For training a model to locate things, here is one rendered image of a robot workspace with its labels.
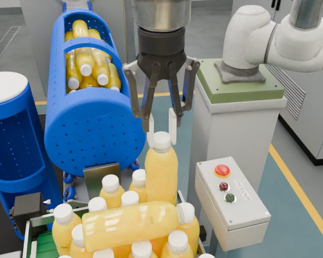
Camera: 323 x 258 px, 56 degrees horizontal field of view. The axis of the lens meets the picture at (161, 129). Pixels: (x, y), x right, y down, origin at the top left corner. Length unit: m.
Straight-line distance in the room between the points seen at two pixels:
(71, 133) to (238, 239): 0.50
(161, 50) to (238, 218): 0.40
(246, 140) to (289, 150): 1.35
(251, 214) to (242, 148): 0.75
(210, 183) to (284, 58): 0.63
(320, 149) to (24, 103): 2.02
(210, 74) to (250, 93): 0.19
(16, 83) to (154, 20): 1.03
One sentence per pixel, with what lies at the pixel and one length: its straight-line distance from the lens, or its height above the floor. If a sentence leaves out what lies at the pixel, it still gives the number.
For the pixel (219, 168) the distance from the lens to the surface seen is 0.78.
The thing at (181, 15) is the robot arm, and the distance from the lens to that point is 0.47.
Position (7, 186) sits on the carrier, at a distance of 1.59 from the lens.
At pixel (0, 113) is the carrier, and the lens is 1.34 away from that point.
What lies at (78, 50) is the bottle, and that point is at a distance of 1.23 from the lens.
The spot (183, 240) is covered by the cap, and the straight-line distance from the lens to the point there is 0.64.
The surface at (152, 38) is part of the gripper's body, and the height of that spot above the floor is 1.48.
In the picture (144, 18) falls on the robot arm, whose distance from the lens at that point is 0.46.
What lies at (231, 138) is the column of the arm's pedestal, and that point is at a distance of 1.38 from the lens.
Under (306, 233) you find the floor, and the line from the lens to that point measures 2.19.
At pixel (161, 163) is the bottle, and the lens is 0.62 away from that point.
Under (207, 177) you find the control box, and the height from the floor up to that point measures 1.10.
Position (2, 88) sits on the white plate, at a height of 1.04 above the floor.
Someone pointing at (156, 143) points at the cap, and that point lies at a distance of 0.60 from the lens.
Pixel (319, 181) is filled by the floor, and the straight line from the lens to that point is 2.54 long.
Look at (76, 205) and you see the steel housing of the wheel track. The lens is 0.94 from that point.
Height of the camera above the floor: 1.64
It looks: 37 degrees down
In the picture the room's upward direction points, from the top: straight up
